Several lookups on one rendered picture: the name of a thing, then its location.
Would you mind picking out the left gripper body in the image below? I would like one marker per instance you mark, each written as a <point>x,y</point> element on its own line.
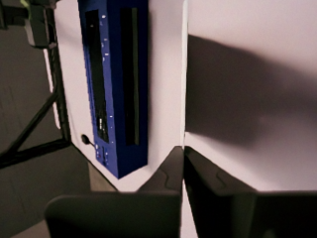
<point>40,36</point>

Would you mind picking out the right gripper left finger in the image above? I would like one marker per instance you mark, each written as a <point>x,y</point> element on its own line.
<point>123,214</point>

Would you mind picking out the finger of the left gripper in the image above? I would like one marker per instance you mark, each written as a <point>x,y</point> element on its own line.
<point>51,3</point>

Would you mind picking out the white printed sheet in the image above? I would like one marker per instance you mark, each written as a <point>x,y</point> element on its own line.
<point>183,74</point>

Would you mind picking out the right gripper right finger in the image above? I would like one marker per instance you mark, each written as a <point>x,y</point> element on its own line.
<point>222,208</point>

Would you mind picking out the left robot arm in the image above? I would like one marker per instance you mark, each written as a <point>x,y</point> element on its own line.
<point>12,16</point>

